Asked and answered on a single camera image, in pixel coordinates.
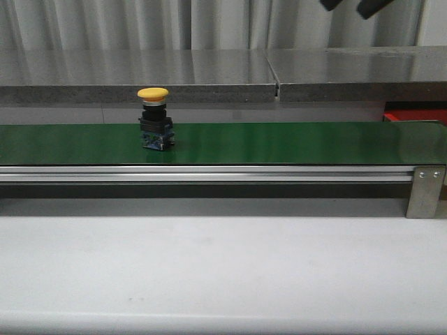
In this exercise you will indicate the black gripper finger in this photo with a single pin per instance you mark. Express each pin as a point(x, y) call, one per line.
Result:
point(330, 5)
point(368, 8)

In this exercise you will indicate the yellow mushroom push button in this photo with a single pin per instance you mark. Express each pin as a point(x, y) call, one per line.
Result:
point(156, 127)

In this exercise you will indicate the grey stone counter right slab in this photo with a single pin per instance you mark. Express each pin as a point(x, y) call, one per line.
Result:
point(415, 73)

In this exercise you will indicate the grey stone counter slab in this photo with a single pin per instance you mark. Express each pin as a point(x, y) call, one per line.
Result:
point(115, 76)
point(415, 73)

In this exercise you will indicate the red plastic tray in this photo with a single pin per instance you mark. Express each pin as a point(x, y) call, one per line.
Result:
point(435, 115)

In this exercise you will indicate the green conveyor belt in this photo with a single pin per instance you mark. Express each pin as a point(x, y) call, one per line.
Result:
point(307, 143)

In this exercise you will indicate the grey pleated curtain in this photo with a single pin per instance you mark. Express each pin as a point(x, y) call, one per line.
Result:
point(203, 25)

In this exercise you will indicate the grey stone counter left slab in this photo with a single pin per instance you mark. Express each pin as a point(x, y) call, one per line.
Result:
point(115, 76)

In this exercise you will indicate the steel conveyor support bracket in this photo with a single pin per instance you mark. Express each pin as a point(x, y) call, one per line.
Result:
point(425, 191)

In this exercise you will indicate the aluminium conveyor frame rail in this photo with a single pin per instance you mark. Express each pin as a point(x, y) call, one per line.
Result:
point(206, 173)

